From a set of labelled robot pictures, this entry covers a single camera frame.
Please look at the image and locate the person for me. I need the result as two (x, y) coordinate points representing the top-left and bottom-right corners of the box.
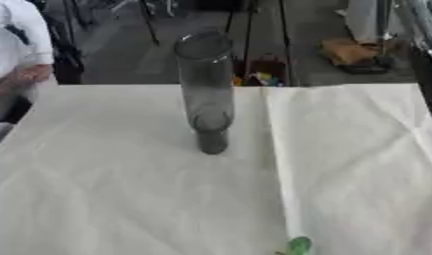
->
(0, 0), (56, 98)

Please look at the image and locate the black tripod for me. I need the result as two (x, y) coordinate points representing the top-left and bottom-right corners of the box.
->
(223, 0), (300, 87)

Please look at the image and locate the brown cardboard box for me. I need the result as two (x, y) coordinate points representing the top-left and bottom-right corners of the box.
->
(319, 37), (396, 68)

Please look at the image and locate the tall grey glass vase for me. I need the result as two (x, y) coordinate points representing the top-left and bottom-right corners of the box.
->
(172, 30), (237, 155)

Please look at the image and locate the silver metal stand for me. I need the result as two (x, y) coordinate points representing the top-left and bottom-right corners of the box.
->
(374, 0), (432, 69)

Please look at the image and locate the dark red bag with toys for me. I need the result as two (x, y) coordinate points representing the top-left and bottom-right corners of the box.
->
(231, 54), (293, 88)

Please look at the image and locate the green flower stem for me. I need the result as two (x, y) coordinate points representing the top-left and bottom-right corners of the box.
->
(275, 236), (314, 255)

